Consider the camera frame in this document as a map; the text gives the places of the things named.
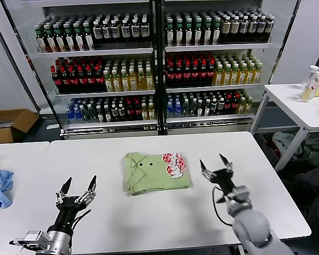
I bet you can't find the clear bottle white cap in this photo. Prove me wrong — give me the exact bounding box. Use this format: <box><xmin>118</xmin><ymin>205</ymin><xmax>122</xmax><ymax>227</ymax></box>
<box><xmin>307</xmin><ymin>65</ymin><xmax>319</xmax><ymax>80</ymax></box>

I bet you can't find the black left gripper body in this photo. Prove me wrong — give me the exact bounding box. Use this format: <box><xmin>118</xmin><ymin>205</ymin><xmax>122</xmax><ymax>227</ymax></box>
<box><xmin>47</xmin><ymin>196</ymin><xmax>93</xmax><ymax>236</ymax></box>

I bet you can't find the pale green clothes pile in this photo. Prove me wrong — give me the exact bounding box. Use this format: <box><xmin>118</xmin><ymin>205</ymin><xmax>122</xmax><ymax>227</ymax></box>
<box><xmin>303</xmin><ymin>132</ymin><xmax>319</xmax><ymax>168</ymax></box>

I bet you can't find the dark bottle beige label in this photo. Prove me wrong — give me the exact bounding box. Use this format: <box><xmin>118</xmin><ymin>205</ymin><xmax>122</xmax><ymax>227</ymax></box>
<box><xmin>221</xmin><ymin>16</ymin><xmax>231</xmax><ymax>43</ymax></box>
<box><xmin>230</xmin><ymin>16</ymin><xmax>240</xmax><ymax>43</ymax></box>

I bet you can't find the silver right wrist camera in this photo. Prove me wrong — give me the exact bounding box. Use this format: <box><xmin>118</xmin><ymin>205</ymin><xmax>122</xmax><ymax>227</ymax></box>
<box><xmin>230</xmin><ymin>185</ymin><xmax>252</xmax><ymax>205</ymax></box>

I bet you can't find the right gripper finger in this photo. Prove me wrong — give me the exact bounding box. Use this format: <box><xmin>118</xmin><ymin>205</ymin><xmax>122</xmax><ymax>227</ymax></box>
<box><xmin>219</xmin><ymin>152</ymin><xmax>234</xmax><ymax>174</ymax></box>
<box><xmin>199</xmin><ymin>158</ymin><xmax>216</xmax><ymax>183</ymax></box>

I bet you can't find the white crumpled cloth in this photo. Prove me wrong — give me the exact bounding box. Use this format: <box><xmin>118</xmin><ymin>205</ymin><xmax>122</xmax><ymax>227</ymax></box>
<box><xmin>271</xmin><ymin>132</ymin><xmax>304</xmax><ymax>163</ymax></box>

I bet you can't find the cola bottle red cap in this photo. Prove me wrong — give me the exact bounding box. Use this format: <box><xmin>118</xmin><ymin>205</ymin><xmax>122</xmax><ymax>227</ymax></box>
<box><xmin>50</xmin><ymin>65</ymin><xmax>62</xmax><ymax>92</ymax></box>
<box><xmin>94</xmin><ymin>65</ymin><xmax>105</xmax><ymax>91</ymax></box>
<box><xmin>182</xmin><ymin>62</ymin><xmax>192</xmax><ymax>87</ymax></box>
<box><xmin>77</xmin><ymin>66</ymin><xmax>88</xmax><ymax>92</ymax></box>
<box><xmin>199</xmin><ymin>61</ymin><xmax>208</xmax><ymax>87</ymax></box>
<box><xmin>191</xmin><ymin>61</ymin><xmax>200</xmax><ymax>87</ymax></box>
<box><xmin>58</xmin><ymin>66</ymin><xmax>70</xmax><ymax>92</ymax></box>
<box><xmin>68</xmin><ymin>66</ymin><xmax>79</xmax><ymax>92</ymax></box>
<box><xmin>174</xmin><ymin>62</ymin><xmax>183</xmax><ymax>87</ymax></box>
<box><xmin>165</xmin><ymin>62</ymin><xmax>175</xmax><ymax>88</ymax></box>
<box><xmin>207</xmin><ymin>60</ymin><xmax>216</xmax><ymax>86</ymax></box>
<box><xmin>85</xmin><ymin>65</ymin><xmax>96</xmax><ymax>92</ymax></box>

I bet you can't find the yellow juice bottle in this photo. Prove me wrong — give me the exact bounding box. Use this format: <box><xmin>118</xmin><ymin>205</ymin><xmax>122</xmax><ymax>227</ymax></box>
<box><xmin>128</xmin><ymin>68</ymin><xmax>138</xmax><ymax>91</ymax></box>
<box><xmin>103</xmin><ymin>69</ymin><xmax>113</xmax><ymax>92</ymax></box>
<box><xmin>253</xmin><ymin>62</ymin><xmax>263</xmax><ymax>84</ymax></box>
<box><xmin>222</xmin><ymin>64</ymin><xmax>231</xmax><ymax>86</ymax></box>
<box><xmin>145</xmin><ymin>67</ymin><xmax>155</xmax><ymax>90</ymax></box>
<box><xmin>245</xmin><ymin>63</ymin><xmax>255</xmax><ymax>85</ymax></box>
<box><xmin>213</xmin><ymin>64</ymin><xmax>224</xmax><ymax>86</ymax></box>
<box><xmin>238</xmin><ymin>63</ymin><xmax>247</xmax><ymax>85</ymax></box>
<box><xmin>120</xmin><ymin>69</ymin><xmax>130</xmax><ymax>92</ymax></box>
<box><xmin>136</xmin><ymin>67</ymin><xmax>146</xmax><ymax>91</ymax></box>
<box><xmin>112</xmin><ymin>69</ymin><xmax>121</xmax><ymax>92</ymax></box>
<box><xmin>230</xmin><ymin>64</ymin><xmax>239</xmax><ymax>86</ymax></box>

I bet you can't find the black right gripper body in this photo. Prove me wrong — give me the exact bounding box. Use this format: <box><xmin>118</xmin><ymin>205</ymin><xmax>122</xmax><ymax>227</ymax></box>
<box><xmin>209</xmin><ymin>168</ymin><xmax>239</xmax><ymax>198</ymax></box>

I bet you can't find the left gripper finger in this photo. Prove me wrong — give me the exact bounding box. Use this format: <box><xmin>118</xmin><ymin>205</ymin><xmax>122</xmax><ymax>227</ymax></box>
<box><xmin>54</xmin><ymin>176</ymin><xmax>73</xmax><ymax>206</ymax></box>
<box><xmin>75</xmin><ymin>174</ymin><xmax>98</xmax><ymax>206</ymax></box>

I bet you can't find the light green polo shirt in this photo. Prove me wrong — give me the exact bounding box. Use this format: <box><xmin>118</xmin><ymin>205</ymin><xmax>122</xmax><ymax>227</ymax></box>
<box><xmin>122</xmin><ymin>151</ymin><xmax>194</xmax><ymax>197</ymax></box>

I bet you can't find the crumpled light blue cloth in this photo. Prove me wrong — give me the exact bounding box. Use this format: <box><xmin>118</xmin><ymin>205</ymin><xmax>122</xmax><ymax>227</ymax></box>
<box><xmin>0</xmin><ymin>167</ymin><xmax>14</xmax><ymax>209</ymax></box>

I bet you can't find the white side table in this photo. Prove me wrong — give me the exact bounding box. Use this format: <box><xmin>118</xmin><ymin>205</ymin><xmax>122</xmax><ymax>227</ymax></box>
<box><xmin>250</xmin><ymin>83</ymin><xmax>319</xmax><ymax>173</ymax></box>

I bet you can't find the glass drinks display cabinet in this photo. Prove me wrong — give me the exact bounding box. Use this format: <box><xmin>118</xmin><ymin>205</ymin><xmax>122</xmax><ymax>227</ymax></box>
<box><xmin>0</xmin><ymin>0</ymin><xmax>163</xmax><ymax>140</ymax></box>
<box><xmin>154</xmin><ymin>0</ymin><xmax>301</xmax><ymax>136</ymax></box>

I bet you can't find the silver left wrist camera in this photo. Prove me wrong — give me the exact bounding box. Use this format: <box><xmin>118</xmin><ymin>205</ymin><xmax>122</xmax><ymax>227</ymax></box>
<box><xmin>23</xmin><ymin>230</ymin><xmax>50</xmax><ymax>249</ymax></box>

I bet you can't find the dark garment pile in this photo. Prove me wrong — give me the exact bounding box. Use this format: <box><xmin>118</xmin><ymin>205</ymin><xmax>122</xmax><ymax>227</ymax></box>
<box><xmin>278</xmin><ymin>167</ymin><xmax>319</xmax><ymax>226</ymax></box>

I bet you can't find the dark bottle blue white label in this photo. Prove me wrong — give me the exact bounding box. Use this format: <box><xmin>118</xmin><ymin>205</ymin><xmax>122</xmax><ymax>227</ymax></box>
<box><xmin>239</xmin><ymin>15</ymin><xmax>249</xmax><ymax>43</ymax></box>
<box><xmin>102</xmin><ymin>20</ymin><xmax>112</xmax><ymax>44</ymax></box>
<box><xmin>256</xmin><ymin>15</ymin><xmax>266</xmax><ymax>42</ymax></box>
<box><xmin>130</xmin><ymin>18</ymin><xmax>141</xmax><ymax>43</ymax></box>
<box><xmin>140</xmin><ymin>18</ymin><xmax>150</xmax><ymax>43</ymax></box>
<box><xmin>111</xmin><ymin>19</ymin><xmax>121</xmax><ymax>44</ymax></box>
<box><xmin>121</xmin><ymin>19</ymin><xmax>131</xmax><ymax>43</ymax></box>
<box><xmin>248</xmin><ymin>15</ymin><xmax>257</xmax><ymax>42</ymax></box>
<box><xmin>265</xmin><ymin>15</ymin><xmax>275</xmax><ymax>41</ymax></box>
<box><xmin>93</xmin><ymin>20</ymin><xmax>103</xmax><ymax>45</ymax></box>

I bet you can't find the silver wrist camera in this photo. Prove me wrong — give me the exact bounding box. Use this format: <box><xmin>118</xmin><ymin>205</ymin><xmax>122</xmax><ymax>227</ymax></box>
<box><xmin>23</xmin><ymin>230</ymin><xmax>50</xmax><ymax>249</ymax></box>
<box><xmin>230</xmin><ymin>185</ymin><xmax>252</xmax><ymax>205</ymax></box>

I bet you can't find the open brown cardboard box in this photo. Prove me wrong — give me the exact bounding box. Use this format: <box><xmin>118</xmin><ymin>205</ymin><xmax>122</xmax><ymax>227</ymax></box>
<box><xmin>0</xmin><ymin>108</ymin><xmax>40</xmax><ymax>144</ymax></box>

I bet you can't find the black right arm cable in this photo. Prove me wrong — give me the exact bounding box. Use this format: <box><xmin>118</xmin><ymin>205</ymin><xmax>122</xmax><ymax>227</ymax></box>
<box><xmin>211</xmin><ymin>185</ymin><xmax>234</xmax><ymax>227</ymax></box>

